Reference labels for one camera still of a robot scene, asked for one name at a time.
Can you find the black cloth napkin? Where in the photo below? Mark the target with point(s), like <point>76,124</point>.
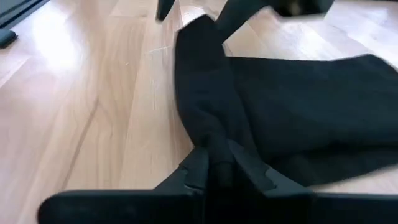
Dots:
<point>280,109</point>

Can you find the black aluminium table frame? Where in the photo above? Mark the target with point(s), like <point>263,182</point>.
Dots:
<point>18,12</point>

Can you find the black frame clamp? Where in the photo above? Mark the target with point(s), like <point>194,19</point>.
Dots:
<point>7,39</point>

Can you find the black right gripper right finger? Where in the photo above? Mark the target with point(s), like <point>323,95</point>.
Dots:
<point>311,210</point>

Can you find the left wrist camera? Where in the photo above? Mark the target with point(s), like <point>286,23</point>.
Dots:
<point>298,7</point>

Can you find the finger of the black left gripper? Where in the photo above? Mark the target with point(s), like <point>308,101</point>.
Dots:
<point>239,12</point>
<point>164,9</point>

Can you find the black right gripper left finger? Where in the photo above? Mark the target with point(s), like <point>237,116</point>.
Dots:
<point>124,208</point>

